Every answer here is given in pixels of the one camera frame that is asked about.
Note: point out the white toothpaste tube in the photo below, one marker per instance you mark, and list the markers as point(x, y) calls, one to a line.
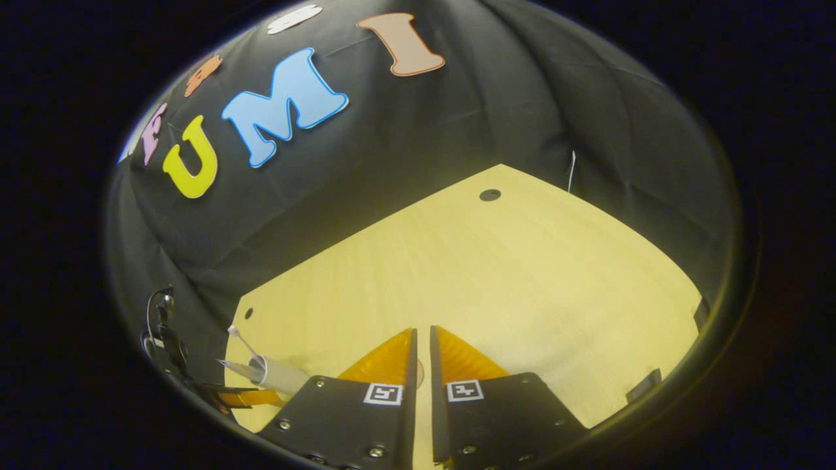
point(241, 371)

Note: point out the light wooden desktop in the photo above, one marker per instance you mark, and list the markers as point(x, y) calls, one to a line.
point(522, 274)

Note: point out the black desk edge bracket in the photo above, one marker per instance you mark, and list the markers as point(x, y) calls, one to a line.
point(644, 385)
point(700, 314)

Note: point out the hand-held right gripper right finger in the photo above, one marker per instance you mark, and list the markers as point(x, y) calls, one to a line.
point(437, 398)

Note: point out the white cup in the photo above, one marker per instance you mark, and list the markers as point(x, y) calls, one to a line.
point(284, 377)

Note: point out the black backdrop cloth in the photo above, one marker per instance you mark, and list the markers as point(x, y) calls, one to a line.
point(424, 130)

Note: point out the toothbrush with white head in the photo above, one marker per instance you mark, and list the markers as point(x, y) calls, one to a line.
point(232, 331)

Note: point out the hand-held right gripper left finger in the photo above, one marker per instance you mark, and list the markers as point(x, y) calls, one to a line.
point(411, 398)

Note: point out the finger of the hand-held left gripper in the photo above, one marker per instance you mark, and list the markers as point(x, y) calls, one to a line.
point(255, 397)

